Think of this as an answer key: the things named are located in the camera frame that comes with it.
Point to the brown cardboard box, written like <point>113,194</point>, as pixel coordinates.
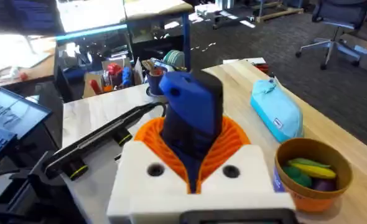
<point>362,49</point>

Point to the black stand frame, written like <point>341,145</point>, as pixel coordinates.
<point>21,196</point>

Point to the blue cup with tools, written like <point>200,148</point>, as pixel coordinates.
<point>155,82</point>

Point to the brown tub with toys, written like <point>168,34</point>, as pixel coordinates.
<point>311,193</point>

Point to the white paper sheets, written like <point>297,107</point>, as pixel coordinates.
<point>244,60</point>

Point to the office chair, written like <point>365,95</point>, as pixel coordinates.
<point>339,18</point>

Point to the green tape roll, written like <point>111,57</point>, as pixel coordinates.
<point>174,58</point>

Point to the right gripper white and orange left finger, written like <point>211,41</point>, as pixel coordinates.
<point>140,174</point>

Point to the open laptop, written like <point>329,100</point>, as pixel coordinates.
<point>9,118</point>

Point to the right gripper white and orange right finger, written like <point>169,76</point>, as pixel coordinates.
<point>245,171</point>

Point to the blue framed desk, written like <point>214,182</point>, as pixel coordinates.
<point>154,12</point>

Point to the wooden pallet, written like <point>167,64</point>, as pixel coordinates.
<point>280,13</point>

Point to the light blue zip bag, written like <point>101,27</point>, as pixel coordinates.
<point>275,109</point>

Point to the blue electric screwdriver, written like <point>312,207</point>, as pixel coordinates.
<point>191,105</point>

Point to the cardboard box of clutter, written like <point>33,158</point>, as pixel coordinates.
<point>115,76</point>

